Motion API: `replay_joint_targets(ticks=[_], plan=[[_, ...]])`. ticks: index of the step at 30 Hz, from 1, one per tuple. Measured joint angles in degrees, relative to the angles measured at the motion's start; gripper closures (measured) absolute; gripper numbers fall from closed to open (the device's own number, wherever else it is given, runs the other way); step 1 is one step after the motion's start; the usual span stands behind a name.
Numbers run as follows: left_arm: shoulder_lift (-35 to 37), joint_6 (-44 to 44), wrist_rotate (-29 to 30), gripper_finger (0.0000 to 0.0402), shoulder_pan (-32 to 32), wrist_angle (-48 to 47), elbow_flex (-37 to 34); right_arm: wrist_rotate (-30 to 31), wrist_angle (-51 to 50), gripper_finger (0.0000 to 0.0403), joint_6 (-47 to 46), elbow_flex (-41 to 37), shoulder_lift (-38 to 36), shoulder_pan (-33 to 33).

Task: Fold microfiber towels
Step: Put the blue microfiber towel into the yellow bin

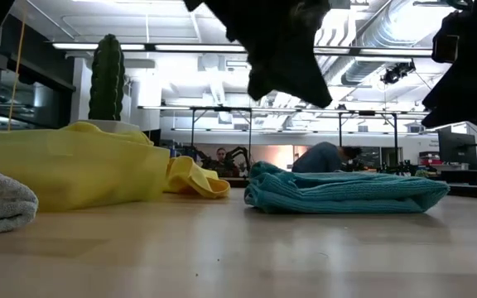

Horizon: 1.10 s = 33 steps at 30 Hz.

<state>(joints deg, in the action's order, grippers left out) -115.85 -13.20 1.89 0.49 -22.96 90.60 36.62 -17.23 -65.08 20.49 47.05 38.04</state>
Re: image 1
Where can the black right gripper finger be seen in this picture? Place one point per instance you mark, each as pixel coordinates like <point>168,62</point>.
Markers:
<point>462,101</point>
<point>462,120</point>

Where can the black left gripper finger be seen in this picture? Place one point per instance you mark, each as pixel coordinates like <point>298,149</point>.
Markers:
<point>263,70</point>
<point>304,74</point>

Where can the teal microfiber towel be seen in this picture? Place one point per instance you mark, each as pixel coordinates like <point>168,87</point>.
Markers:
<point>346,194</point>

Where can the black computer monitor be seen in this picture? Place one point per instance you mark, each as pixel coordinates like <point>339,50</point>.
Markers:
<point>456,149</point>

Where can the red storage box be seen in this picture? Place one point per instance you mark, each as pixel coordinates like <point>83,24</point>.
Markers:
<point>429,160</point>

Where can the black ceiling-mounted device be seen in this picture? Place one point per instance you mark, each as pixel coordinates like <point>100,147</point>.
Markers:
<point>396,73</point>

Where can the person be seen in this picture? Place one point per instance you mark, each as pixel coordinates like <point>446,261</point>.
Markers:
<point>321,159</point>
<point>221,159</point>

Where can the white plant pot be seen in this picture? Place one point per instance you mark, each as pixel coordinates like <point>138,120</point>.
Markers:
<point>122,125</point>

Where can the green cactus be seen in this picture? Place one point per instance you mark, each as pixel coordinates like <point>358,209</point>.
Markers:
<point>106,83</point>

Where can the dark glass partition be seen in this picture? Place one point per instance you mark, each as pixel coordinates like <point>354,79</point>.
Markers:
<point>44,103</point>

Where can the yellow translucent plastic bin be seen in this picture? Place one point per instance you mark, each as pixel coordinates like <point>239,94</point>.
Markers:
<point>64,178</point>

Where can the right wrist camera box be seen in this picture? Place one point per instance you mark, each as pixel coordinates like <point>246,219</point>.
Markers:
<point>445,45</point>

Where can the black background workstation frame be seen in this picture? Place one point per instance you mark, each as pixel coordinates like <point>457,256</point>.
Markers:
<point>250,132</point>
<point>395,132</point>

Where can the black overhead light rail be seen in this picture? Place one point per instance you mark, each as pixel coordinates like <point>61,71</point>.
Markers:
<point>149,47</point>

